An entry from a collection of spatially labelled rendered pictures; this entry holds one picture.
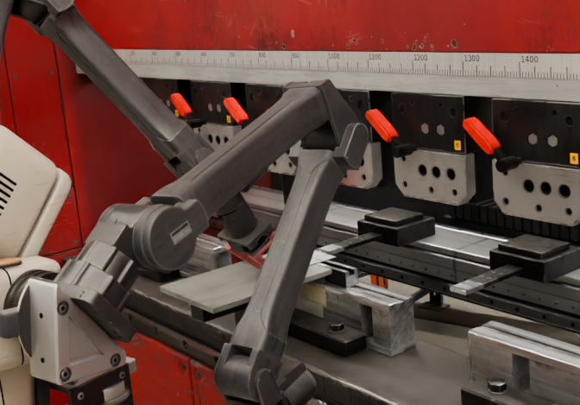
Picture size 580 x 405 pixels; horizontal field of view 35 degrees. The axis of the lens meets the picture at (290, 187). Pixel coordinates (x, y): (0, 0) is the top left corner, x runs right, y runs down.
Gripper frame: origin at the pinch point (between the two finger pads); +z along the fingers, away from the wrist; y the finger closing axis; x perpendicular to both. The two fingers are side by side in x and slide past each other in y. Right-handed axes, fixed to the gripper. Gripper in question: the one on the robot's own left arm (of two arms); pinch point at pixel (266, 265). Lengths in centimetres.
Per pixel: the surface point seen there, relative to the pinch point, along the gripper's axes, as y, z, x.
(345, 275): -11.5, 6.0, -7.3
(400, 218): -2.0, 12.9, -29.8
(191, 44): 28.9, -32.7, -23.9
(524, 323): 108, 184, -136
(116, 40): 62, -34, -24
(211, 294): -2.2, -5.0, 12.7
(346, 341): -17.9, 11.2, 2.3
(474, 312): 133, 182, -133
